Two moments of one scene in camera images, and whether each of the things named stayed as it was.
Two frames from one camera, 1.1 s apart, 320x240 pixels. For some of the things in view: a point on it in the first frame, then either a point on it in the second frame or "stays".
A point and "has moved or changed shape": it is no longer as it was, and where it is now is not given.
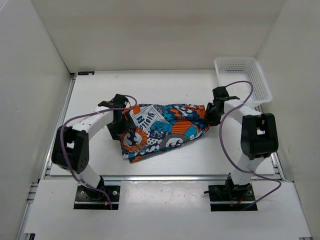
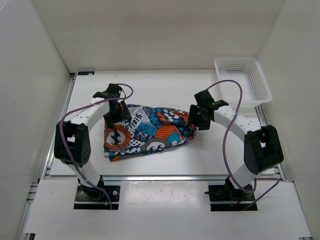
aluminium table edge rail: x=161 y=177 stays
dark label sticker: x=91 y=73 stays
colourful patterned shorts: x=160 y=127 has moved or changed shape
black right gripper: x=212 y=121 → x=194 y=109
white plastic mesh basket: x=229 y=70 stays
